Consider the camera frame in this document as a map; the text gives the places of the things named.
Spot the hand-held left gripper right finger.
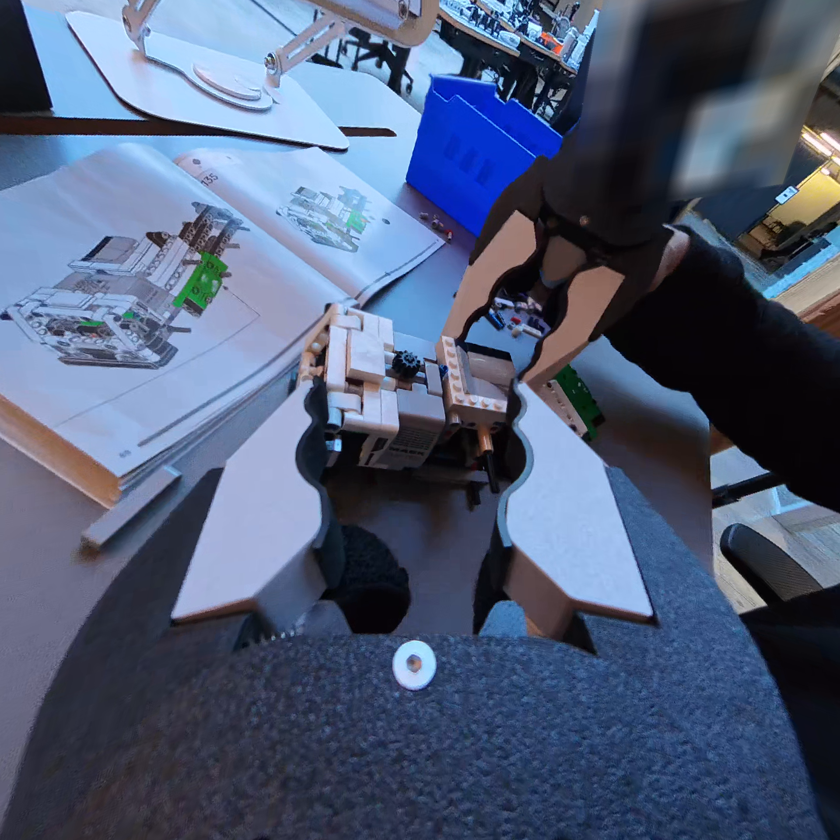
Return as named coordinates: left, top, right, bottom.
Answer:
left=495, top=383, right=658, bottom=639

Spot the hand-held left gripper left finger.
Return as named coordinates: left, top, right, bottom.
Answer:
left=172, top=385, right=331, bottom=626

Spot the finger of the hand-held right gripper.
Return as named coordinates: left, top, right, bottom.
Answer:
left=440, top=210, right=546, bottom=344
left=518, top=265, right=628, bottom=389

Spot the white and green lego assembly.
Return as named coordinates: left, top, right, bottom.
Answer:
left=537, top=363, right=605, bottom=442

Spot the white lego truck model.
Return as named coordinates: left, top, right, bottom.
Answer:
left=297, top=301, right=521, bottom=508

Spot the person's right forearm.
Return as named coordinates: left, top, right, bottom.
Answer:
left=600, top=226, right=840, bottom=514

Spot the pile of dark lego pieces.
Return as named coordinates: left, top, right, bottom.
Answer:
left=488, top=295, right=551, bottom=340

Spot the grey flat lego piece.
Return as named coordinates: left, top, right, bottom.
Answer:
left=80, top=465, right=182, bottom=550

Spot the open lego instruction booklet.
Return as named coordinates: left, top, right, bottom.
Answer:
left=0, top=142, right=448, bottom=511

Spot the person's right hand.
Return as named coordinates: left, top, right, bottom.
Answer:
left=654, top=226, right=694, bottom=291

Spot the blue plastic bin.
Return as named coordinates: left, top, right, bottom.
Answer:
left=405, top=73, right=566, bottom=238

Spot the black office chair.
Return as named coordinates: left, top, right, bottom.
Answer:
left=718, top=521, right=840, bottom=613
left=340, top=25, right=416, bottom=94

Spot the cluttered background workbench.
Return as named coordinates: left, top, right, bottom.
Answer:
left=437, top=0, right=602, bottom=74

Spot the white laptop stand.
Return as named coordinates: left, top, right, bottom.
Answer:
left=66, top=0, right=441, bottom=152

